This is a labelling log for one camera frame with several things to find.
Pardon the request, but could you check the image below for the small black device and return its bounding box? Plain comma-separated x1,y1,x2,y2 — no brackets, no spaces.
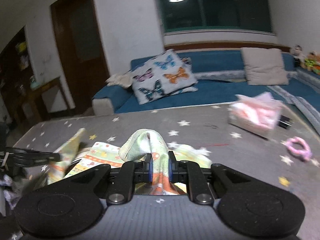
277,115,293,129

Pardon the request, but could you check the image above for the dark bookshelf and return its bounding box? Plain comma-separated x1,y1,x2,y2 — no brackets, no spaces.
1,28,34,126

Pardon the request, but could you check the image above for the cream cloth on sofa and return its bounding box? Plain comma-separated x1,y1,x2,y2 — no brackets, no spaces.
105,72,133,89

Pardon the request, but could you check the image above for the panda plush toy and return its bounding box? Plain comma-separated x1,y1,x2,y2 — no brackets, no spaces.
291,44,305,63

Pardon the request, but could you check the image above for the dark wooden door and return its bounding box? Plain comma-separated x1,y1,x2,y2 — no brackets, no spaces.
50,0,110,114

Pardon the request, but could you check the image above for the orange yellow plush toy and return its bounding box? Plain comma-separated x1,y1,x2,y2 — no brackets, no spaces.
301,51,320,75

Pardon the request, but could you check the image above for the blue corner sofa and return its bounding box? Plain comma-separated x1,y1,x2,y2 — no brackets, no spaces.
92,50,319,119

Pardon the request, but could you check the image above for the grey star-patterned table cover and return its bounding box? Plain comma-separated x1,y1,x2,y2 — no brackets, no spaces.
9,104,319,239

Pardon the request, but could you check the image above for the colourful patterned children's shirt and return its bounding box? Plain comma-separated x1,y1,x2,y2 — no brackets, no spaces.
48,128,212,196

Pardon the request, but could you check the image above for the butterfly print pillow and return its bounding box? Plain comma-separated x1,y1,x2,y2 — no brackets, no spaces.
132,49,197,105

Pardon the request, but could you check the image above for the pink fluffy toy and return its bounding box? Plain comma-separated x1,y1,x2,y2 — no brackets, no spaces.
284,137,312,161

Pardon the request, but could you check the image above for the dark green window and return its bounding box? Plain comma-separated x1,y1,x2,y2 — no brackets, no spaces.
157,0,272,33

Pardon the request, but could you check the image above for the dark wooden side table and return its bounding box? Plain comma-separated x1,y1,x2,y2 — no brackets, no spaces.
27,76,72,123

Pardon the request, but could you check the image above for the beige plain pillow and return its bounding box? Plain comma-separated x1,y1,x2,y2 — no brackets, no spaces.
240,47,289,86

